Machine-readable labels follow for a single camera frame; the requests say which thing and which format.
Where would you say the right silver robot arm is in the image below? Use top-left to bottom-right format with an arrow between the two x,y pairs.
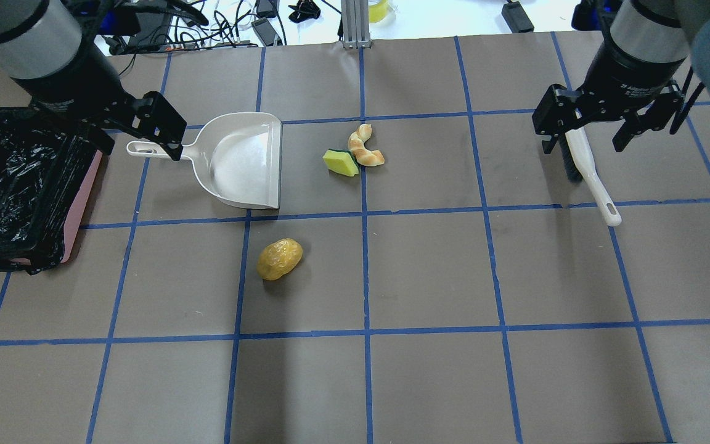
532,1 -> 710,154

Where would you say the toy croissant bread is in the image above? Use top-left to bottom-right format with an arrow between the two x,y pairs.
348,123 -> 386,168

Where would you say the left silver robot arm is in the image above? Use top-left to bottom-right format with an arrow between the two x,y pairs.
0,1 -> 187,161

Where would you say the bin with black bag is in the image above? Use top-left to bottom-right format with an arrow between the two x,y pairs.
0,107 -> 115,275

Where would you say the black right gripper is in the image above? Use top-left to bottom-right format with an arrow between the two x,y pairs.
532,43 -> 685,155

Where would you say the yellow green sponge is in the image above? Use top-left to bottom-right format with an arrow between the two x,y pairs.
323,149 -> 360,177

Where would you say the black small adapter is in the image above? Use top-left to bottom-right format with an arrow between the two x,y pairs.
501,1 -> 534,34

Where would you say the beige hand brush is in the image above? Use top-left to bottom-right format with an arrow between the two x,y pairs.
560,128 -> 622,227

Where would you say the aluminium frame post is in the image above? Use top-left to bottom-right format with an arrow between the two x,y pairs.
341,0 -> 372,50

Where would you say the beige plastic dustpan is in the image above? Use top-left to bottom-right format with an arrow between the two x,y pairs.
126,112 -> 283,210

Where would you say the yellow toy potato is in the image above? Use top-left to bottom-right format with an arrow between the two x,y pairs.
256,238 -> 303,281

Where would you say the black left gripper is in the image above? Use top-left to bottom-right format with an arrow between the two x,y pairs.
28,59 -> 188,161

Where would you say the yellow tape roll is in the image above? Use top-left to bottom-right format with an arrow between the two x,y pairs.
367,0 -> 390,23

